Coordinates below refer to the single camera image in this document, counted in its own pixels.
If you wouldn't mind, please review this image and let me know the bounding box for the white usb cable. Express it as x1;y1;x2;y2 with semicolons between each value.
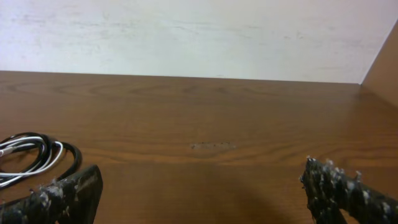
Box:
0;136;64;187

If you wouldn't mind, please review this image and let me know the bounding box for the black usb cable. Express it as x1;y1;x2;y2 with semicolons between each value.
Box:
0;132;83;190

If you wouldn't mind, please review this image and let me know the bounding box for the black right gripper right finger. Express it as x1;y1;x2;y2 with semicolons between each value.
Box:
299;156;397;224

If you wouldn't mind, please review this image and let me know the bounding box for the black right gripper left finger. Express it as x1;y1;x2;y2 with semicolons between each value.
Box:
1;165;103;224

